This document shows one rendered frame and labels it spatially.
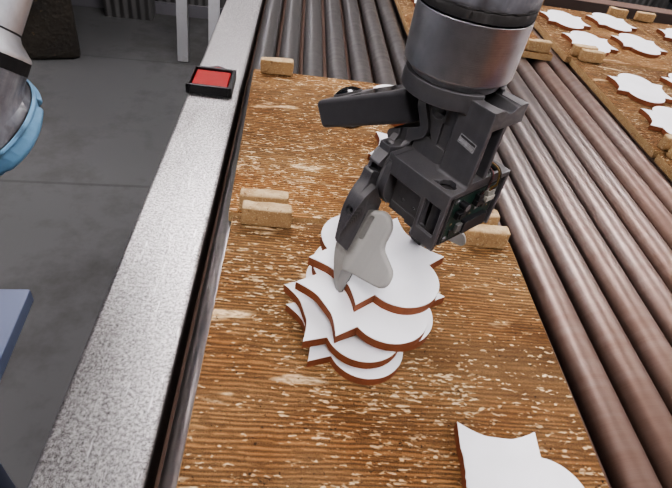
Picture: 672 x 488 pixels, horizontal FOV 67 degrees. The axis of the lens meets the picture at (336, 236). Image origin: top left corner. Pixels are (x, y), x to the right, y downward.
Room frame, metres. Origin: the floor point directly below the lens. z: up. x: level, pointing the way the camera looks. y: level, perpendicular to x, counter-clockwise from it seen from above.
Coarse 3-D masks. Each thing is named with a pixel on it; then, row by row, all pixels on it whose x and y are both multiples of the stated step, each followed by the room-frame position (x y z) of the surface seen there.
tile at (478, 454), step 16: (464, 432) 0.23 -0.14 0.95; (464, 448) 0.21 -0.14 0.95; (480, 448) 0.22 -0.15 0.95; (496, 448) 0.22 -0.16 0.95; (512, 448) 0.22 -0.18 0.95; (528, 448) 0.23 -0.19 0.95; (464, 464) 0.20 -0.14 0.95; (480, 464) 0.20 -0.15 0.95; (496, 464) 0.21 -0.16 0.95; (512, 464) 0.21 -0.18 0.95; (528, 464) 0.21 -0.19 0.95; (544, 464) 0.21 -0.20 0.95; (464, 480) 0.19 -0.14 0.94; (480, 480) 0.19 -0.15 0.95; (496, 480) 0.19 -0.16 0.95; (512, 480) 0.20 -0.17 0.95; (528, 480) 0.20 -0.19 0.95; (544, 480) 0.20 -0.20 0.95; (560, 480) 0.20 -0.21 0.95; (576, 480) 0.21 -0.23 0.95
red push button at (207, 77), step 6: (198, 72) 0.82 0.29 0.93; (204, 72) 0.83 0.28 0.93; (210, 72) 0.83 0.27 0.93; (216, 72) 0.84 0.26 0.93; (222, 72) 0.84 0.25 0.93; (198, 78) 0.80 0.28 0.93; (204, 78) 0.80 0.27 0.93; (210, 78) 0.81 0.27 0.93; (216, 78) 0.81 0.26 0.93; (222, 78) 0.82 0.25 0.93; (228, 78) 0.82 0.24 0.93; (210, 84) 0.79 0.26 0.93; (216, 84) 0.79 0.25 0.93; (222, 84) 0.80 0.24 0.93; (228, 84) 0.80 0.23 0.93
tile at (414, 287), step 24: (336, 216) 0.41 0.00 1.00; (408, 240) 0.39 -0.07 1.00; (312, 264) 0.34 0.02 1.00; (408, 264) 0.36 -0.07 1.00; (432, 264) 0.37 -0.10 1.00; (360, 288) 0.31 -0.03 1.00; (384, 288) 0.32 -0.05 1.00; (408, 288) 0.33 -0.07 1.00; (432, 288) 0.33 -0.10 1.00; (408, 312) 0.30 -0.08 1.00
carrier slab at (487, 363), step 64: (256, 256) 0.40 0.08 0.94; (448, 256) 0.46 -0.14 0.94; (512, 256) 0.48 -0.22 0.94; (256, 320) 0.31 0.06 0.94; (448, 320) 0.36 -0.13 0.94; (512, 320) 0.38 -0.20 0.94; (256, 384) 0.24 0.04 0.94; (320, 384) 0.25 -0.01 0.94; (384, 384) 0.27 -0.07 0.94; (448, 384) 0.28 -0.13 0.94; (512, 384) 0.29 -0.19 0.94; (192, 448) 0.18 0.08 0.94; (256, 448) 0.19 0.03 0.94; (320, 448) 0.20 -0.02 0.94; (384, 448) 0.21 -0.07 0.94; (448, 448) 0.22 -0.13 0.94; (576, 448) 0.24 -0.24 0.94
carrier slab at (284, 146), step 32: (256, 96) 0.76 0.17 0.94; (288, 96) 0.78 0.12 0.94; (320, 96) 0.81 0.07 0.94; (256, 128) 0.66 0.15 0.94; (288, 128) 0.68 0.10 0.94; (320, 128) 0.70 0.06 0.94; (384, 128) 0.74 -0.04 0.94; (256, 160) 0.58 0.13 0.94; (288, 160) 0.60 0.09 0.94; (320, 160) 0.61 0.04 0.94; (352, 160) 0.63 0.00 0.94; (288, 192) 0.52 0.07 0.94; (320, 192) 0.54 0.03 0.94
